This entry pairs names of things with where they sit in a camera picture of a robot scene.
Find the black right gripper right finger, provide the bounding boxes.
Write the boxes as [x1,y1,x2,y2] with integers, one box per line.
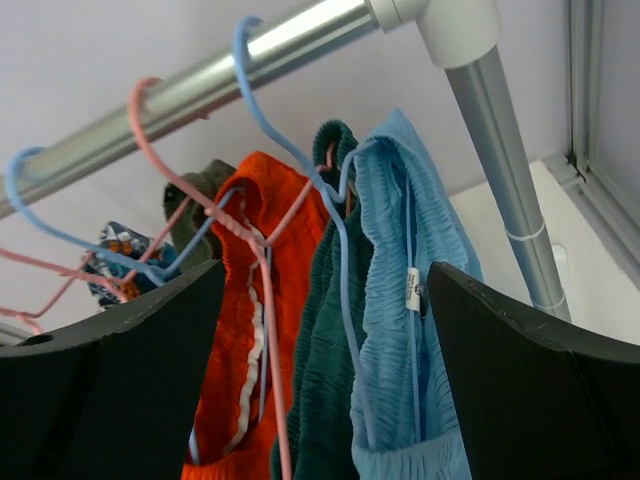
[427,262,639,479]

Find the patterned blue orange shorts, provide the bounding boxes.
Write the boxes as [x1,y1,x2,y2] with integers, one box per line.
[81,220,176,311]

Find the blue hanger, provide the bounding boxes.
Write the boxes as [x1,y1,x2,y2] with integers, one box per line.
[4,146,271,466]
[231,15,426,451]

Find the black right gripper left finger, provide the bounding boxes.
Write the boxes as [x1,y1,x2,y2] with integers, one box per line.
[1,261,225,479]

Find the dark teal shorts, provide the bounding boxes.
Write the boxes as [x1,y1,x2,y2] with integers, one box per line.
[287,120,373,479]

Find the pink hanger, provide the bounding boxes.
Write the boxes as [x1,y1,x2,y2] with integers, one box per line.
[0,246,131,335]
[123,188,215,285]
[128,78,315,479]

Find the olive green shorts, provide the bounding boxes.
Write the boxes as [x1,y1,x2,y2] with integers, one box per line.
[161,158,238,271]

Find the light blue shorts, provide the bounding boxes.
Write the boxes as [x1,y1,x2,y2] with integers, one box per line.
[350,110,482,479]

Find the silver white clothes rack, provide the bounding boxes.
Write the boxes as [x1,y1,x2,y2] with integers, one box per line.
[0,0,574,323]

